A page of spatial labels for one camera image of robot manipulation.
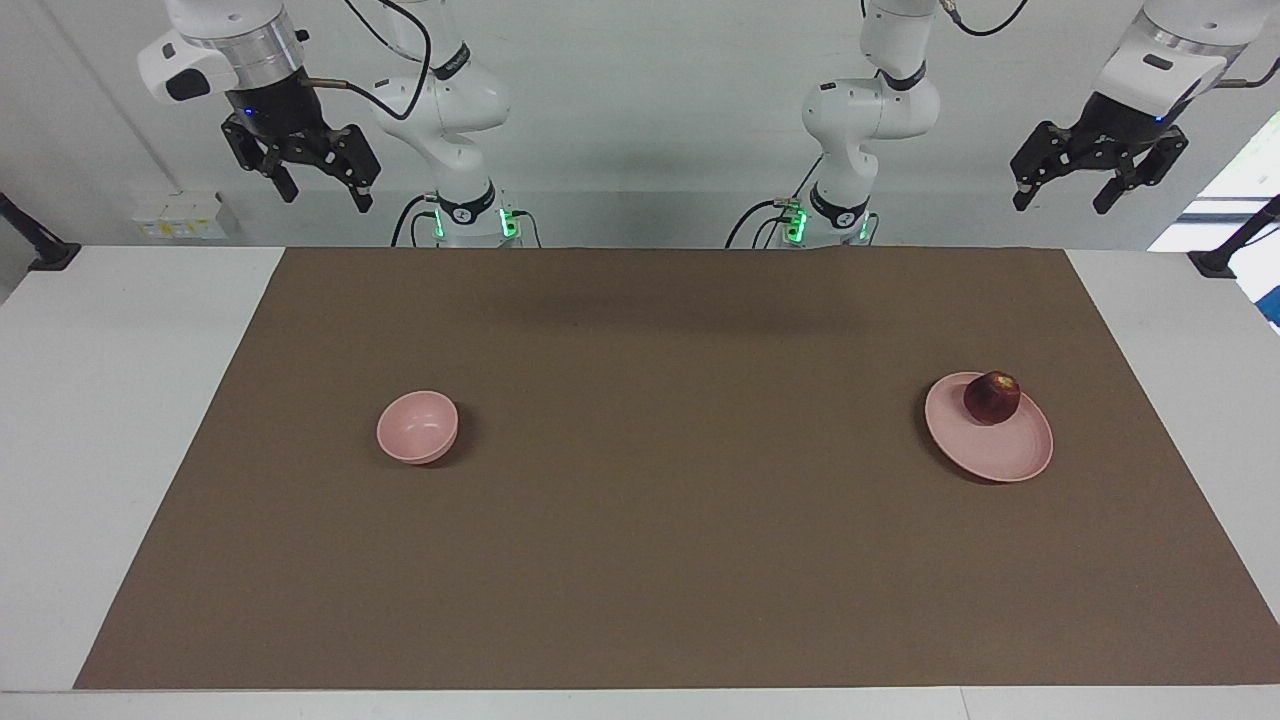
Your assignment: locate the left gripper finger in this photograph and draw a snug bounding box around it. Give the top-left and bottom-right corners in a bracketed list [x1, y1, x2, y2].
[1010, 121, 1087, 212]
[1093, 128, 1190, 215]

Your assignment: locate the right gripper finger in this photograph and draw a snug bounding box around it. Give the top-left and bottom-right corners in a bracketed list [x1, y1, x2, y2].
[221, 112, 300, 204]
[321, 123, 383, 214]

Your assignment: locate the dark red apple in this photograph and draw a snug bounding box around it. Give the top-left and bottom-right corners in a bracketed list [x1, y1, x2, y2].
[963, 370, 1022, 426]

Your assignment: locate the pink bowl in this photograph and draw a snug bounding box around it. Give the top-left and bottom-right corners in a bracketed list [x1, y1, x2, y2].
[376, 390, 460, 466]

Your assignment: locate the pink plate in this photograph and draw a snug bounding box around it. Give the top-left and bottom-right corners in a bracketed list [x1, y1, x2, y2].
[924, 372, 1055, 484]

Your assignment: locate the brown table mat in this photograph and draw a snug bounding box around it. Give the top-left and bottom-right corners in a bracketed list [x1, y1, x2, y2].
[73, 247, 1280, 691]

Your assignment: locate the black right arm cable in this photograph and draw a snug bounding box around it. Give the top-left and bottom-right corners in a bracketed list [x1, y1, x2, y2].
[300, 0, 434, 122]

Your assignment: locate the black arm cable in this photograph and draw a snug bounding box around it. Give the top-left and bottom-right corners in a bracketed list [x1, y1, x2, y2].
[300, 0, 434, 122]
[938, 0, 1031, 38]

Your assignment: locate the black right base cable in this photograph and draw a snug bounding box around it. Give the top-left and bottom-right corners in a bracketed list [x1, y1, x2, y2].
[391, 193, 442, 249]

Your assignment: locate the black base cable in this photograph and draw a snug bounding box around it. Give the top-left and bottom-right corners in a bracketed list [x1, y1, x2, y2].
[724, 197, 807, 250]
[391, 193, 442, 249]

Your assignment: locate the white wall outlet box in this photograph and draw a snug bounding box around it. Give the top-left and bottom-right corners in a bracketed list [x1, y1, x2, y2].
[131, 191, 240, 242]

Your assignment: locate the black clamp mount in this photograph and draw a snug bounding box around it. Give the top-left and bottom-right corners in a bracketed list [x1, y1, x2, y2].
[0, 191, 82, 273]
[1187, 194, 1280, 280]

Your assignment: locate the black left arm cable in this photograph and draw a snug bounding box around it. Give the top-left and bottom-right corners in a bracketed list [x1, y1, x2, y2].
[938, 0, 1031, 38]

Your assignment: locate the black left base cable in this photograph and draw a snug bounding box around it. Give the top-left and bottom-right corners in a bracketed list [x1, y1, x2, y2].
[724, 197, 807, 250]

